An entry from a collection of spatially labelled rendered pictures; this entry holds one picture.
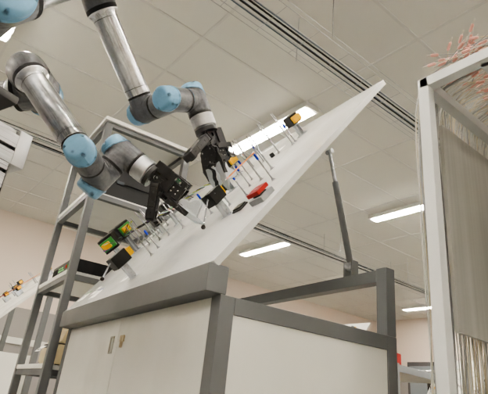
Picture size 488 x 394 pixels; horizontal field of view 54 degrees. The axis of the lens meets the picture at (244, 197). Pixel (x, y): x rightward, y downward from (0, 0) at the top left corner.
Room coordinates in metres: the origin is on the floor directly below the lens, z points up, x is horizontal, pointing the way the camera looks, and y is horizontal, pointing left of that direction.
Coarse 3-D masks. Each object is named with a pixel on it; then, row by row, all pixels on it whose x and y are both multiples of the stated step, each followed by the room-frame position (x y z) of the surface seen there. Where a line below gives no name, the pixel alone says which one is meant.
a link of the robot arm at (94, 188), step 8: (104, 160) 1.19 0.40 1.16; (104, 168) 1.15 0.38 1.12; (112, 168) 1.20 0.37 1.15; (104, 176) 1.18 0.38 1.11; (112, 176) 1.21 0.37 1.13; (80, 184) 1.20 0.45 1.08; (88, 184) 1.19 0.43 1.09; (96, 184) 1.20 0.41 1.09; (104, 184) 1.21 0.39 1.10; (88, 192) 1.20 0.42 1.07; (96, 192) 1.21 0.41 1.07; (104, 192) 1.24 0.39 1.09
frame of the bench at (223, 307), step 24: (216, 312) 1.07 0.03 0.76; (240, 312) 1.09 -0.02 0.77; (264, 312) 1.13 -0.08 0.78; (288, 312) 1.16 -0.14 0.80; (216, 336) 1.06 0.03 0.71; (336, 336) 1.25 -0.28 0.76; (360, 336) 1.30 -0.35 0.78; (384, 336) 1.35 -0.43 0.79; (216, 360) 1.06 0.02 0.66; (216, 384) 1.07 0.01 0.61
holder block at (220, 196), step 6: (216, 186) 1.29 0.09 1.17; (210, 192) 1.27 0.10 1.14; (216, 192) 1.28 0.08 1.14; (222, 192) 1.29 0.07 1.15; (204, 198) 1.29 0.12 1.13; (210, 198) 1.27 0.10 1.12; (216, 198) 1.28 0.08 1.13; (222, 198) 1.29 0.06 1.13; (210, 204) 1.30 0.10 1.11; (216, 204) 1.28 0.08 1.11
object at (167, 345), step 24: (168, 312) 1.27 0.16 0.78; (192, 312) 1.16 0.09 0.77; (120, 336) 1.52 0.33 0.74; (144, 336) 1.38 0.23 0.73; (168, 336) 1.25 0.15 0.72; (192, 336) 1.15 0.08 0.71; (120, 360) 1.50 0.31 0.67; (144, 360) 1.36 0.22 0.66; (168, 360) 1.24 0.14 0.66; (192, 360) 1.13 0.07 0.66; (120, 384) 1.47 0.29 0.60; (144, 384) 1.34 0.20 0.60; (168, 384) 1.22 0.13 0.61; (192, 384) 1.12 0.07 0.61
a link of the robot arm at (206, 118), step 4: (204, 112) 1.24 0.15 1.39; (208, 112) 1.25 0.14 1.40; (192, 116) 1.25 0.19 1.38; (196, 116) 1.25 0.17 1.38; (200, 116) 1.24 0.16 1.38; (204, 116) 1.24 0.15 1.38; (208, 116) 1.25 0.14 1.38; (212, 116) 1.26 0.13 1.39; (192, 120) 1.26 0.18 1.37; (196, 120) 1.25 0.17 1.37; (200, 120) 1.25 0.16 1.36; (204, 120) 1.25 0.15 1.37; (208, 120) 1.25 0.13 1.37; (212, 120) 1.26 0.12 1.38; (192, 124) 1.27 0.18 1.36; (196, 124) 1.26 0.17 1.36; (200, 124) 1.25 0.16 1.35; (204, 124) 1.25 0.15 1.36; (208, 124) 1.26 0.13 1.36; (196, 128) 1.27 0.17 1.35
